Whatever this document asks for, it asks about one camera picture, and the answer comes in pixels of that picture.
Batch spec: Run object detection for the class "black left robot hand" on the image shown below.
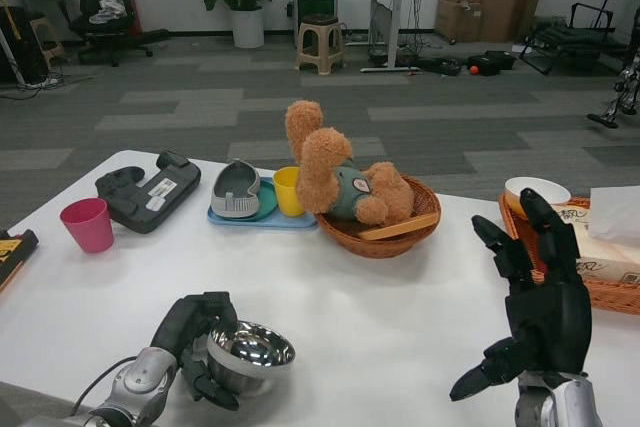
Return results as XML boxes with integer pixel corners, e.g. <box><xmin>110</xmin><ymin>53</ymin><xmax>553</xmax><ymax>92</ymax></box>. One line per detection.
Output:
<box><xmin>148</xmin><ymin>290</ymin><xmax>241</xmax><ymax>411</ymax></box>

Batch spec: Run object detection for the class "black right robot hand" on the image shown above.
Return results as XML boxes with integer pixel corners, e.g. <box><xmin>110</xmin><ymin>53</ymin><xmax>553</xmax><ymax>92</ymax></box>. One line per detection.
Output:
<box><xmin>448</xmin><ymin>186</ymin><xmax>594</xmax><ymax>403</ymax></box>

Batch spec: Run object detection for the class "shiny metal bowl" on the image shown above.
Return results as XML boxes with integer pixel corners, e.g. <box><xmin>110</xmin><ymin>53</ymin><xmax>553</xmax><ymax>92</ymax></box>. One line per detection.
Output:
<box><xmin>206</xmin><ymin>320</ymin><xmax>297</xmax><ymax>397</ymax></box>

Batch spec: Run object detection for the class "white and orange bowl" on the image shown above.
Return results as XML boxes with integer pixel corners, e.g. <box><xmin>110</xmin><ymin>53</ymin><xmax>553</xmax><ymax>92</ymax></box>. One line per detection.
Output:
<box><xmin>503</xmin><ymin>176</ymin><xmax>572</xmax><ymax>221</ymax></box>

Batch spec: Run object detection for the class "orange rectangular wicker basket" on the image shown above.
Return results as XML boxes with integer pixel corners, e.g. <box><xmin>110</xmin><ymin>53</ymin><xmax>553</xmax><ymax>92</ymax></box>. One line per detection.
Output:
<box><xmin>498</xmin><ymin>194</ymin><xmax>640</xmax><ymax>316</ymax></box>

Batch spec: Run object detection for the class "tissue box with white tissue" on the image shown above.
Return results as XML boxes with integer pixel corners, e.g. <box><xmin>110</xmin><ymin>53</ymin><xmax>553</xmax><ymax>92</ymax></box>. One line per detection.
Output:
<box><xmin>574</xmin><ymin>185</ymin><xmax>640</xmax><ymax>284</ymax></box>

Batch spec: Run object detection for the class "pink plastic cup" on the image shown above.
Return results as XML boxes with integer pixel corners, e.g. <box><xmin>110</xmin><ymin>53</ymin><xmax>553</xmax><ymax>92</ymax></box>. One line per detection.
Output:
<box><xmin>59</xmin><ymin>197</ymin><xmax>116</xmax><ymax>254</ymax></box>

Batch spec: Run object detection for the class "black handheld game controller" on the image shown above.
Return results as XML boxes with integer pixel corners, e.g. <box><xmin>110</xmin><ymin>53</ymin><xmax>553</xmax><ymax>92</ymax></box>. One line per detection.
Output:
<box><xmin>94</xmin><ymin>150</ymin><xmax>202</xmax><ymax>235</ymax></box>

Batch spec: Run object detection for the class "light blue plastic tray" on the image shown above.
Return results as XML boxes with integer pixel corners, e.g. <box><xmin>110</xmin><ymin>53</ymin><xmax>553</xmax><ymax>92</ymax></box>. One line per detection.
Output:
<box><xmin>206</xmin><ymin>176</ymin><xmax>320</xmax><ymax>231</ymax></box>

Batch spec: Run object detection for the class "grey slip-on shoe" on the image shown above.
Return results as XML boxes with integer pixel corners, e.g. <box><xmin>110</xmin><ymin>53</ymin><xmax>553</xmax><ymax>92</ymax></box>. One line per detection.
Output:
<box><xmin>210</xmin><ymin>159</ymin><xmax>262</xmax><ymax>219</ymax></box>

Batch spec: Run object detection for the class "green plastic plate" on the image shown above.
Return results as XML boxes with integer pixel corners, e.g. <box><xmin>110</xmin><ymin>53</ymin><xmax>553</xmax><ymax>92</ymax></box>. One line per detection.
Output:
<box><xmin>249</xmin><ymin>177</ymin><xmax>280</xmax><ymax>222</ymax></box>

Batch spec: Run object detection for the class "yellow black tool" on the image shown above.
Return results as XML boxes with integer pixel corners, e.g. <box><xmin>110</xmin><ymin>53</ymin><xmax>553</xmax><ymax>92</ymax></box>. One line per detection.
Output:
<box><xmin>0</xmin><ymin>229</ymin><xmax>40</xmax><ymax>293</ymax></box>

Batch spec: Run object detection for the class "yellow plastic cup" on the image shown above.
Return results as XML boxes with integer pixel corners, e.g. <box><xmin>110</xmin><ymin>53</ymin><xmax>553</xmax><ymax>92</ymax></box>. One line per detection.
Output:
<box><xmin>272</xmin><ymin>166</ymin><xmax>307</xmax><ymax>218</ymax></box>

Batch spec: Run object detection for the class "orange wooden board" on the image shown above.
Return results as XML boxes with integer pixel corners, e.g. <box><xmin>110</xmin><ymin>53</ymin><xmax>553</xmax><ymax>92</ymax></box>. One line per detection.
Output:
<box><xmin>358</xmin><ymin>212</ymin><xmax>439</xmax><ymax>241</ymax></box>

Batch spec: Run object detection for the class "round brown wicker basket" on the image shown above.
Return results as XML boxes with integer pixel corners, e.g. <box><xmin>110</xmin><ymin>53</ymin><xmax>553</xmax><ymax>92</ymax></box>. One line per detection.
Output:
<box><xmin>314</xmin><ymin>174</ymin><xmax>443</xmax><ymax>259</ymax></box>

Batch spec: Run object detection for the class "brown teddy bear green shirt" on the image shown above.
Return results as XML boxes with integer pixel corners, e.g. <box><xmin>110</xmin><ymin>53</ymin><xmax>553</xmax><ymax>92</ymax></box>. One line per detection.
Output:
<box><xmin>284</xmin><ymin>100</ymin><xmax>415</xmax><ymax>226</ymax></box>

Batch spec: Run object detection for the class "silver black humanoid robot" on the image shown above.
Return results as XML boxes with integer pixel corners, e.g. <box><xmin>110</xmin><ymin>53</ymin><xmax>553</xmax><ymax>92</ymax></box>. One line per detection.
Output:
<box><xmin>587</xmin><ymin>0</ymin><xmax>640</xmax><ymax>129</ymax></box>

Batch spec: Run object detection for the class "black carrying case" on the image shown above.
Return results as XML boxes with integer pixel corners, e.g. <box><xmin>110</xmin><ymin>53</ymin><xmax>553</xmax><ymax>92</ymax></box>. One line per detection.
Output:
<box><xmin>465</xmin><ymin>50</ymin><xmax>517</xmax><ymax>77</ymax></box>

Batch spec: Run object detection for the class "black flat equipment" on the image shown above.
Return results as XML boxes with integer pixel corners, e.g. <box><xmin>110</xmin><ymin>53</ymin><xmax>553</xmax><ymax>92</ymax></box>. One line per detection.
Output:
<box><xmin>417</xmin><ymin>57</ymin><xmax>462</xmax><ymax>77</ymax></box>

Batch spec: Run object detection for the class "black folding bed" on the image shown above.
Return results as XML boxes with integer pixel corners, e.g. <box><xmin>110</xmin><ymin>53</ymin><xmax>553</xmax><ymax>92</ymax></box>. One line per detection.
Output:
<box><xmin>518</xmin><ymin>2</ymin><xmax>629</xmax><ymax>76</ymax></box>

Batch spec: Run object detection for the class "black computer tower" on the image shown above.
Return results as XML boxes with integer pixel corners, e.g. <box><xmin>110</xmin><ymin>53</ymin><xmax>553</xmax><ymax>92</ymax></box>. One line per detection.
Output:
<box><xmin>0</xmin><ymin>6</ymin><xmax>49</xmax><ymax>84</ymax></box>

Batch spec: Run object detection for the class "red panel behind chair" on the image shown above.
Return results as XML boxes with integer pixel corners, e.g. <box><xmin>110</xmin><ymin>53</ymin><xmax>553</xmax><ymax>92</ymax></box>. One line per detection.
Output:
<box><xmin>124</xmin><ymin>0</ymin><xmax>144</xmax><ymax>33</ymax></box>

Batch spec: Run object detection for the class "large cardboard box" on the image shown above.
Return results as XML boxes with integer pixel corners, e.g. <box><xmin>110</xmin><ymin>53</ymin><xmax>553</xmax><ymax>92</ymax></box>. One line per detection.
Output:
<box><xmin>479</xmin><ymin>0</ymin><xmax>545</xmax><ymax>44</ymax></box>

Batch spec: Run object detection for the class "light wooden stool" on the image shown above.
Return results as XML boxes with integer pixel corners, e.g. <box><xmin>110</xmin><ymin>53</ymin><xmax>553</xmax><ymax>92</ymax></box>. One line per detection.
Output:
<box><xmin>29</xmin><ymin>16</ymin><xmax>69</xmax><ymax>68</ymax></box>

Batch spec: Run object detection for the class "white grey cloth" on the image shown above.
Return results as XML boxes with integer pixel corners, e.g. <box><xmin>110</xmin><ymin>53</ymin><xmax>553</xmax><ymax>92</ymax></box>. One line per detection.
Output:
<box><xmin>88</xmin><ymin>0</ymin><xmax>126</xmax><ymax>26</ymax></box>

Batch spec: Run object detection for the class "stack of small cardboard boxes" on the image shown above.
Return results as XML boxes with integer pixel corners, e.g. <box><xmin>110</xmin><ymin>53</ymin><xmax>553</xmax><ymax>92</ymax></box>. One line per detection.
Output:
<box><xmin>433</xmin><ymin>0</ymin><xmax>489</xmax><ymax>43</ymax></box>

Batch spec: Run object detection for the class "beige plastic stool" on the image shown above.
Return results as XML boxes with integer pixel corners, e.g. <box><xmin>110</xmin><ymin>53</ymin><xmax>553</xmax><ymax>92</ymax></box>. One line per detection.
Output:
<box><xmin>294</xmin><ymin>14</ymin><xmax>346</xmax><ymax>73</ymax></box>

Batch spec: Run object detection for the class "small white standing desk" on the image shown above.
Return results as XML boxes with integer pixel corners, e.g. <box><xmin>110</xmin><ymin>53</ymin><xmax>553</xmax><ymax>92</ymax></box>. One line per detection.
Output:
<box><xmin>347</xmin><ymin>0</ymin><xmax>436</xmax><ymax>73</ymax></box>

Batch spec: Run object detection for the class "black green framed machine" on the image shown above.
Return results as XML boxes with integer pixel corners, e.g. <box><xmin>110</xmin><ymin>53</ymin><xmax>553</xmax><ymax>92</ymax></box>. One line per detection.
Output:
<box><xmin>293</xmin><ymin>0</ymin><xmax>339</xmax><ymax>43</ymax></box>

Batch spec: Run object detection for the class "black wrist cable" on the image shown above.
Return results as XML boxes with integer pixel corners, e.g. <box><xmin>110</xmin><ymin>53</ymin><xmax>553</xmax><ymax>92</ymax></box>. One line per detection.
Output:
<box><xmin>72</xmin><ymin>355</ymin><xmax>139</xmax><ymax>417</ymax></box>

